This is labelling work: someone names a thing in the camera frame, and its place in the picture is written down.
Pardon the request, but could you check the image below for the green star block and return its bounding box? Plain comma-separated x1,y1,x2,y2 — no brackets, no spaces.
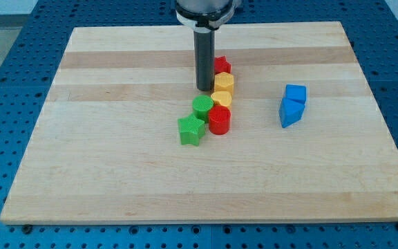
178,113,205,146

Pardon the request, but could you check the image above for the red star block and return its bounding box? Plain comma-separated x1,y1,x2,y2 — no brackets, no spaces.
214,56,231,75

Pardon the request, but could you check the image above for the green cylinder block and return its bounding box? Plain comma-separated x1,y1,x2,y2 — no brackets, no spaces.
192,95,214,123

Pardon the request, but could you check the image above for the red cylinder block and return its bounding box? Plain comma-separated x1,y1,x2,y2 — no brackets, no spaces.
209,106,231,135

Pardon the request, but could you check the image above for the yellow heart block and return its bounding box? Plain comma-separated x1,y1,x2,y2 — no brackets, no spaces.
211,91,232,110

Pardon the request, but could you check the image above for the yellow hexagon block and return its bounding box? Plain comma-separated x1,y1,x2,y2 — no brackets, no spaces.
214,72,234,95

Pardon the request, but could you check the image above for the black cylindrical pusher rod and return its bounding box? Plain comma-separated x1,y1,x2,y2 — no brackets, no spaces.
193,32,214,91

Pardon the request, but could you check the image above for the blue triangle block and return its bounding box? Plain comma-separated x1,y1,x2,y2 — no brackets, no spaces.
279,98,305,128

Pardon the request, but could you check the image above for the wooden board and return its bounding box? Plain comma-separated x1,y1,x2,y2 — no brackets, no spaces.
0,21,398,225

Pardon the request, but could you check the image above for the blue cube block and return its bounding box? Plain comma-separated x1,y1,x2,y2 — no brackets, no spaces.
284,84,307,104

